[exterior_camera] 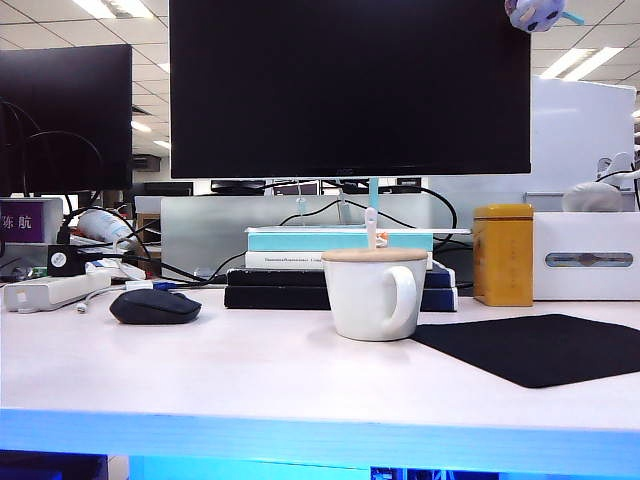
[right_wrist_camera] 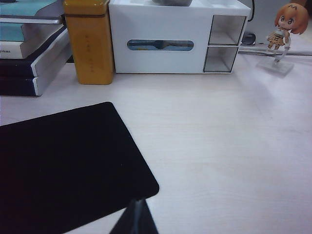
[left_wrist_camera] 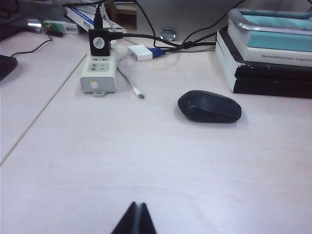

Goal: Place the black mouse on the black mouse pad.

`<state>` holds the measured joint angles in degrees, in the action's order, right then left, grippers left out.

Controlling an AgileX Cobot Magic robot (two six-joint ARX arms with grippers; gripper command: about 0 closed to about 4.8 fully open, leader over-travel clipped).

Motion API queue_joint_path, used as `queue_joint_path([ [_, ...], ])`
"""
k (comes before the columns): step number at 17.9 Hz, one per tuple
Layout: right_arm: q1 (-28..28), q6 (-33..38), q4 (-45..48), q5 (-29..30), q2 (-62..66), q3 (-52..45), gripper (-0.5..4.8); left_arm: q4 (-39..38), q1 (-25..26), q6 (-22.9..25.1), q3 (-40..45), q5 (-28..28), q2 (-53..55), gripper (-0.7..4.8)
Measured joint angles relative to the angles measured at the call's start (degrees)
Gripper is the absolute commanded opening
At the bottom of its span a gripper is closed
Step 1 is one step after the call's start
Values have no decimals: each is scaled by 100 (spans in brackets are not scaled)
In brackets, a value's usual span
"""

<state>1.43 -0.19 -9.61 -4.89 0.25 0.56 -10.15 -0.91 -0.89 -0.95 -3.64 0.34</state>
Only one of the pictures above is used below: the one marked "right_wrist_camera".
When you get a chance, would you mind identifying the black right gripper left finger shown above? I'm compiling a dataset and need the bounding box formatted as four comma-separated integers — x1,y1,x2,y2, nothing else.
109,198,138,234

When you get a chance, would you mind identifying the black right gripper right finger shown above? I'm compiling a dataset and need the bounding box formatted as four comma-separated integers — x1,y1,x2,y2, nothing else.
136,198,159,234

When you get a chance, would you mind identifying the black mouse pad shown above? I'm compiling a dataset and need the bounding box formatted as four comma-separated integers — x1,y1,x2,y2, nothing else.
0,101,160,234

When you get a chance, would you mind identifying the dark navy book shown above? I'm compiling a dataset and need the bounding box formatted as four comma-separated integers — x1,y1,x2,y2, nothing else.
0,48,75,97
0,30,74,78

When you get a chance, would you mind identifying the yellow metal tin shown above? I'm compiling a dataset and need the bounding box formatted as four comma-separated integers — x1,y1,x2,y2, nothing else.
63,0,115,85

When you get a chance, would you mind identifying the white tissue box organizer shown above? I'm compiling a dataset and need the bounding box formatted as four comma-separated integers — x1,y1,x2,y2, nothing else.
108,0,252,74

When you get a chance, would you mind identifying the white spine book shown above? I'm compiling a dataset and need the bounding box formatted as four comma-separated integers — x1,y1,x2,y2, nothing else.
0,23,68,60

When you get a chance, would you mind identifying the clear figurine stand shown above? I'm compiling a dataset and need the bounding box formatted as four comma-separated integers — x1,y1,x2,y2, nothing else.
255,36,294,78

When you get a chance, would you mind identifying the teal cover book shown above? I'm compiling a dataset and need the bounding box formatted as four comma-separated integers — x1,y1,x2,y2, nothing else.
0,0,65,25

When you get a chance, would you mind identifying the orange-haired anime figurine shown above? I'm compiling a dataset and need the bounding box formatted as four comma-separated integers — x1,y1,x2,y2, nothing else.
267,3,308,51

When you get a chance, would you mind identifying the grey cable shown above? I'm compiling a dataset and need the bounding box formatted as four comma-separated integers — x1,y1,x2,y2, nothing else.
237,46,312,57

